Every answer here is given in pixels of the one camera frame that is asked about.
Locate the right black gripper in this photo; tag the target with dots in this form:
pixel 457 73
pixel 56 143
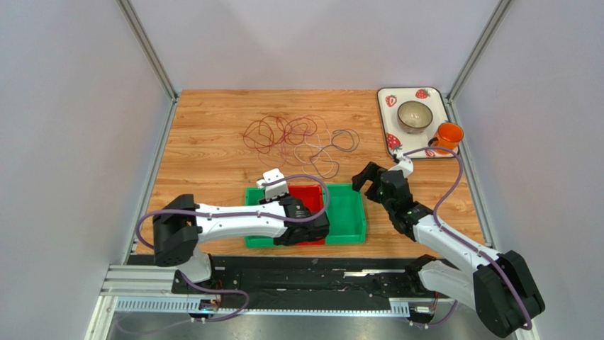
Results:
pixel 381 183

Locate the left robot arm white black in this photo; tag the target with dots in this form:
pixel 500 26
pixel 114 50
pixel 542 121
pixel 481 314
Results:
pixel 181 226

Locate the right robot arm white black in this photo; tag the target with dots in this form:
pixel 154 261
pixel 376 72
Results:
pixel 499 287

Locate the strawberry pattern white tray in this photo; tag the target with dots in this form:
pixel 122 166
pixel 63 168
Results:
pixel 396 138

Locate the red plastic bin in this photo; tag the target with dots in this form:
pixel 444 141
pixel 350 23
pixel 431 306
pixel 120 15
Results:
pixel 312 197

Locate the right green plastic bin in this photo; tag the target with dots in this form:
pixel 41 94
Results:
pixel 348 223

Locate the green plastic bin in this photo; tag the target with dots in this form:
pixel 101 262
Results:
pixel 252 197
pixel 348 223

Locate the left green plastic bin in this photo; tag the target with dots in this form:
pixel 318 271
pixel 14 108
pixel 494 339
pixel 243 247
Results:
pixel 252 197

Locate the grey ceramic bowl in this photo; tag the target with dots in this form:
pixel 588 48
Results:
pixel 414 117

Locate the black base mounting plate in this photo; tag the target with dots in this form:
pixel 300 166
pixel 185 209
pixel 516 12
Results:
pixel 318 283

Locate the orange mug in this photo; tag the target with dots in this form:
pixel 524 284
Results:
pixel 447 135

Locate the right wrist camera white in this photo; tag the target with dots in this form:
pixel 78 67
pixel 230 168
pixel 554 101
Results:
pixel 403 164

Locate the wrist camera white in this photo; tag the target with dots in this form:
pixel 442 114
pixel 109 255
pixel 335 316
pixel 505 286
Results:
pixel 273 184
pixel 403 164

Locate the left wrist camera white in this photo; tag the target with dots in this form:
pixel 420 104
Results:
pixel 273 184

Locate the aluminium rail front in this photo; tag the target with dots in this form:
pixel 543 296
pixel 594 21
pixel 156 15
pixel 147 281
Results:
pixel 149 289

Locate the right aluminium frame post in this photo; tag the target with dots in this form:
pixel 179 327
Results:
pixel 490 29

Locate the aluminium frame post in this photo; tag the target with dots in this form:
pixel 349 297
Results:
pixel 490 29
pixel 144 41

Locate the left aluminium frame post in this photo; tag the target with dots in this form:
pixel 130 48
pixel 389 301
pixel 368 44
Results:
pixel 144 41

